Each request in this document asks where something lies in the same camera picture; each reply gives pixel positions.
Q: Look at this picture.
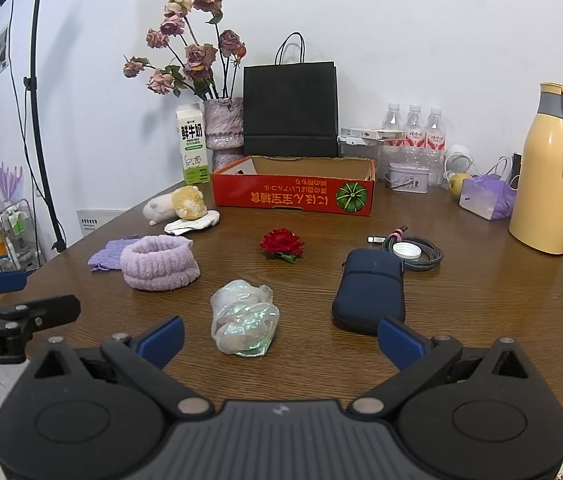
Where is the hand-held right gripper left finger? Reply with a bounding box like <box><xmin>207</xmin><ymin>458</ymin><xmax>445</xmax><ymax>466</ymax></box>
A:
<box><xmin>34</xmin><ymin>316</ymin><xmax>215</xmax><ymax>417</ymax></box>

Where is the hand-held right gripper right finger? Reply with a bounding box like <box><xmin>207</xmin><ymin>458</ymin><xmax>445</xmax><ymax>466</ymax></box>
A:
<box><xmin>346</xmin><ymin>316</ymin><xmax>531</xmax><ymax>417</ymax></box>

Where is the navy zip case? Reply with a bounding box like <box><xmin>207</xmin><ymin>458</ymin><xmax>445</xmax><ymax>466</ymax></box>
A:
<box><xmin>331</xmin><ymin>247</ymin><xmax>407</xmax><ymax>336</ymax></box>

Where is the fluffy purple headband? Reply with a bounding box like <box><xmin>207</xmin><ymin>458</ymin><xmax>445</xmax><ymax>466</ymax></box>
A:
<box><xmin>120</xmin><ymin>235</ymin><xmax>200</xmax><ymax>292</ymax></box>

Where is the iridescent plastic bag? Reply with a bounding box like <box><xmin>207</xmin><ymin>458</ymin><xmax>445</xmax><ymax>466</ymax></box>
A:
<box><xmin>210</xmin><ymin>280</ymin><xmax>281</xmax><ymax>358</ymax></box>

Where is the purple knit pouch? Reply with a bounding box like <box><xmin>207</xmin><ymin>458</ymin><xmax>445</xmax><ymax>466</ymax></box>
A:
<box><xmin>88</xmin><ymin>235</ymin><xmax>141</xmax><ymax>273</ymax></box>

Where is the black braided cable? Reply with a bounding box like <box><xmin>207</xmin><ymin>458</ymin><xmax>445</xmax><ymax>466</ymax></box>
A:
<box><xmin>381</xmin><ymin>225</ymin><xmax>445</xmax><ymax>273</ymax></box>

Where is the white tissue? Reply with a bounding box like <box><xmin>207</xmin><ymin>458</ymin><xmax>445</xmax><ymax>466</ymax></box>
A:
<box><xmin>164</xmin><ymin>210</ymin><xmax>221</xmax><ymax>236</ymax></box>

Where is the white yellow plush toy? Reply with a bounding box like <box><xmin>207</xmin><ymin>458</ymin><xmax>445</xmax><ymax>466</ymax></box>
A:
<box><xmin>142</xmin><ymin>186</ymin><xmax>207</xmax><ymax>226</ymax></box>

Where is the red artificial rose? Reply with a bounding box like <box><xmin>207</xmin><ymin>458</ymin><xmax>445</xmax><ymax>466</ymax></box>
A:
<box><xmin>260</xmin><ymin>227</ymin><xmax>306</xmax><ymax>263</ymax></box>

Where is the red cardboard box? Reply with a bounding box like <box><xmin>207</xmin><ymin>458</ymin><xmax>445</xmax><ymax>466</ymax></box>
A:
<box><xmin>212</xmin><ymin>155</ymin><xmax>377</xmax><ymax>218</ymax></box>

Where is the white printed panel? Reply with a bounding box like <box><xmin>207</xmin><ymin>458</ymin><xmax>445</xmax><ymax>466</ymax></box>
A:
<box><xmin>76</xmin><ymin>207</ymin><xmax>130</xmax><ymax>238</ymax></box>

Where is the white printed tin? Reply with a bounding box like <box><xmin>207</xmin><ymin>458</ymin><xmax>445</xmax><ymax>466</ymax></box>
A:
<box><xmin>386</xmin><ymin>162</ymin><xmax>430</xmax><ymax>194</ymax></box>

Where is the purple tissue pack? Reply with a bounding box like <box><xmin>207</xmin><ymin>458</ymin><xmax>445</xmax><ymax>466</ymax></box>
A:
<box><xmin>459</xmin><ymin>172</ymin><xmax>517</xmax><ymax>221</ymax></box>

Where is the yellow green pear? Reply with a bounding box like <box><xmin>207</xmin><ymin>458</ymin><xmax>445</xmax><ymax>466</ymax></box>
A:
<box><xmin>449</xmin><ymin>172</ymin><xmax>472</xmax><ymax>196</ymax></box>

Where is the small white fan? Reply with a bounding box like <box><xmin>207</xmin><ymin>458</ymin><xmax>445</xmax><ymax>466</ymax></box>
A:
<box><xmin>444</xmin><ymin>144</ymin><xmax>473</xmax><ymax>181</ymax></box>

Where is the white green milk carton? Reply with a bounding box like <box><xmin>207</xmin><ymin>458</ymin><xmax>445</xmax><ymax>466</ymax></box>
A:
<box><xmin>176</xmin><ymin>103</ymin><xmax>212</xmax><ymax>186</ymax></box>

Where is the clear plastic container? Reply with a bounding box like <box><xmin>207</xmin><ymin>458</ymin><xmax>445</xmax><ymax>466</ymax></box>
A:
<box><xmin>337</xmin><ymin>136</ymin><xmax>392</xmax><ymax>162</ymax></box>

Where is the yellow thermos jug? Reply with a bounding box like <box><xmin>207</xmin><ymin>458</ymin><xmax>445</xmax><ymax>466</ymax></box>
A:
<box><xmin>508</xmin><ymin>82</ymin><xmax>563</xmax><ymax>256</ymax></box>

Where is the white flat carton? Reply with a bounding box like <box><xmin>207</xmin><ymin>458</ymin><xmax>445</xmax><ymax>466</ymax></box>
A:
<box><xmin>340</xmin><ymin>127</ymin><xmax>407</xmax><ymax>142</ymax></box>

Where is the clear water bottle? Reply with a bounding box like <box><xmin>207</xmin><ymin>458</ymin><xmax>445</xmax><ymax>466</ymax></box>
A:
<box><xmin>404</xmin><ymin>104</ymin><xmax>427</xmax><ymax>166</ymax></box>
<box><xmin>381</xmin><ymin>102</ymin><xmax>406</xmax><ymax>166</ymax></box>
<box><xmin>424</xmin><ymin>106</ymin><xmax>448</xmax><ymax>167</ymax></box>

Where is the purple mottled vase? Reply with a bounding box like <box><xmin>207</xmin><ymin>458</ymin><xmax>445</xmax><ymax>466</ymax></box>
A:
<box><xmin>203</xmin><ymin>97</ymin><xmax>245</xmax><ymax>173</ymax></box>

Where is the black paper bag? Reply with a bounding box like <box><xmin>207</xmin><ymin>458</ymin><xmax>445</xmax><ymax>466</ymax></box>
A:
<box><xmin>243</xmin><ymin>32</ymin><xmax>339</xmax><ymax>159</ymax></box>

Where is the dried rose bouquet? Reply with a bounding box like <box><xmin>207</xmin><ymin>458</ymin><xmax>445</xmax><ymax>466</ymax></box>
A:
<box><xmin>122</xmin><ymin>0</ymin><xmax>248</xmax><ymax>101</ymax></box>

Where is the purple flower wall sticker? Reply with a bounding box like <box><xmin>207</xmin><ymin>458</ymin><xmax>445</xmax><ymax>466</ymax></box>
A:
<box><xmin>0</xmin><ymin>150</ymin><xmax>25</xmax><ymax>203</ymax></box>

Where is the white charging cable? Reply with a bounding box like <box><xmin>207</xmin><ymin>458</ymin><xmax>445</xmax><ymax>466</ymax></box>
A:
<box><xmin>476</xmin><ymin>156</ymin><xmax>521</xmax><ymax>183</ymax></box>

